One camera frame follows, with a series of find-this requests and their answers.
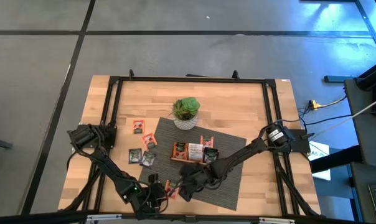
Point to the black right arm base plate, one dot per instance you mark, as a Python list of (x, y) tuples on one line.
[(300, 144)]

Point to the white paper sign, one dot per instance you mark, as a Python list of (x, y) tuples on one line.
[(319, 151)]

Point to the dark grey desk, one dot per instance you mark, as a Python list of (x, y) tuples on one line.
[(362, 140), (360, 199)]

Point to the black metal crossbar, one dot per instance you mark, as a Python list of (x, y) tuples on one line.
[(35, 220)]

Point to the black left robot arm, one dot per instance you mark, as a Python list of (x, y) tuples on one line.
[(110, 168)]

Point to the black desk leg bar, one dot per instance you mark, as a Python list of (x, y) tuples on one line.
[(337, 160)]

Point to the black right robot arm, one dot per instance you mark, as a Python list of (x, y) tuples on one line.
[(237, 155)]

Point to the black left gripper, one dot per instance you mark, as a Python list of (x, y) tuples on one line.
[(150, 200)]

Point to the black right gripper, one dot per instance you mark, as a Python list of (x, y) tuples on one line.
[(194, 179)]

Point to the white orange Tazo tea packet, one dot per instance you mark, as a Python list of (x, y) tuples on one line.
[(195, 152)]

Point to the potted green succulent plant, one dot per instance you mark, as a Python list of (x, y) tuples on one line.
[(187, 107)]

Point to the silver metal bracket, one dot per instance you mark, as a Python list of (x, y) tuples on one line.
[(104, 217), (276, 221)]

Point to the wooden tea organizer tray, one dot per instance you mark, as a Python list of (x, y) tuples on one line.
[(183, 160)]

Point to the grey woven placemat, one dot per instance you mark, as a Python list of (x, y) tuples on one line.
[(225, 186)]

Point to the yellow power plug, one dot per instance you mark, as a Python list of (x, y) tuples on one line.
[(314, 104)]

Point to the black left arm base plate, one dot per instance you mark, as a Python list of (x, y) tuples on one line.
[(108, 141)]

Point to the blue-grey metal bar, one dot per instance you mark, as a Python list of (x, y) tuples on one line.
[(334, 79)]

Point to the black slanted beam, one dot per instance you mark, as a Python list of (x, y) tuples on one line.
[(371, 77)]

